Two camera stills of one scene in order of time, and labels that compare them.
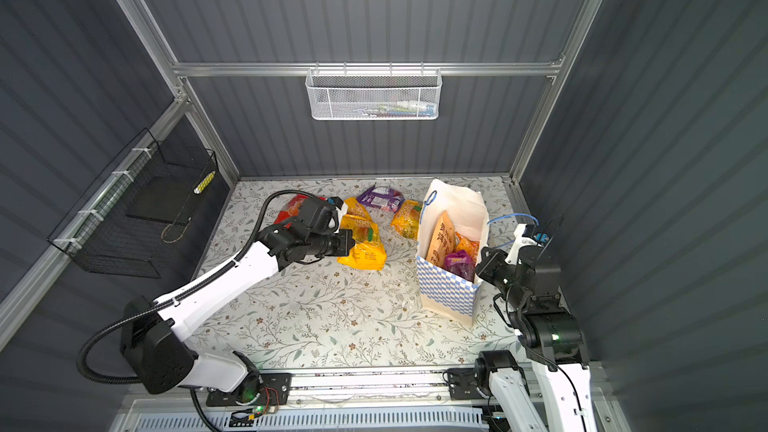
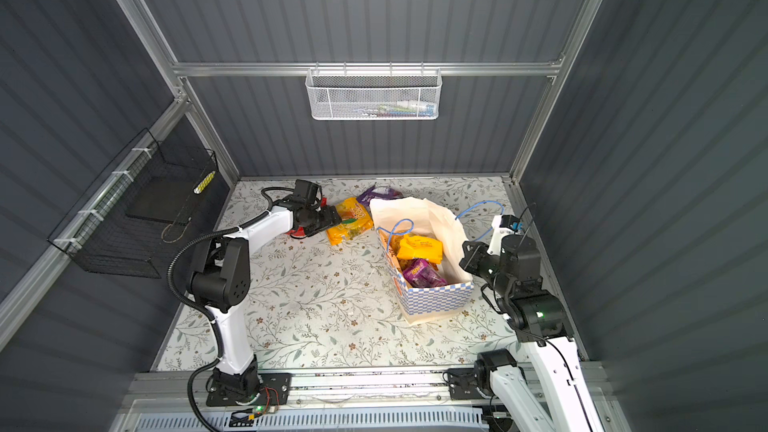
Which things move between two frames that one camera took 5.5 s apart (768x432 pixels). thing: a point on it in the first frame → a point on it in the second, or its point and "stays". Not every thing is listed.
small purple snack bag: [382, 197] stays
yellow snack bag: [367, 251] → [425, 249]
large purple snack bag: [459, 262] → [420, 273]
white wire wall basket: [373, 94] stays
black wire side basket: [133, 220] stays
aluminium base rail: [375, 399] stays
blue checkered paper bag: [454, 226] → [418, 216]
